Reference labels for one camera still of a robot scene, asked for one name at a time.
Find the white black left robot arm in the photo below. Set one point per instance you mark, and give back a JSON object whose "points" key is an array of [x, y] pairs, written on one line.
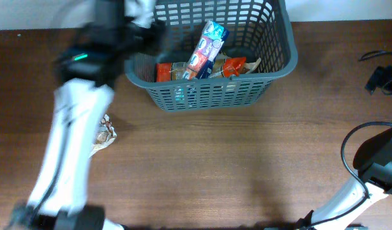
{"points": [[87, 72]]}

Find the brown beige snack bag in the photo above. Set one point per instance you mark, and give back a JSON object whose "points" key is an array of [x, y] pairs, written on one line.
{"points": [[105, 136]]}

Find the grey plastic mesh basket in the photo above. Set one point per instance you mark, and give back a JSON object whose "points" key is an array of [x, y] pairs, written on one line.
{"points": [[259, 29]]}

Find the red orange pasta package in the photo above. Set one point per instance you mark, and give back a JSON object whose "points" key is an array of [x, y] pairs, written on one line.
{"points": [[221, 68]]}

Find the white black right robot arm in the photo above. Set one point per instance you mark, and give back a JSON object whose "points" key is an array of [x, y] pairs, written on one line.
{"points": [[370, 182]]}

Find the beige bread bun package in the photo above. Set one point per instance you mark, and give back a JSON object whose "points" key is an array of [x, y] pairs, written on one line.
{"points": [[251, 65]]}

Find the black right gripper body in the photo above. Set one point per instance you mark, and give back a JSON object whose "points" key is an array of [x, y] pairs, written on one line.
{"points": [[387, 78]]}

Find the Kleenex tissue pack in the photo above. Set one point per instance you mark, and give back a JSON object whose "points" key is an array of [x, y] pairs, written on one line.
{"points": [[200, 64]]}

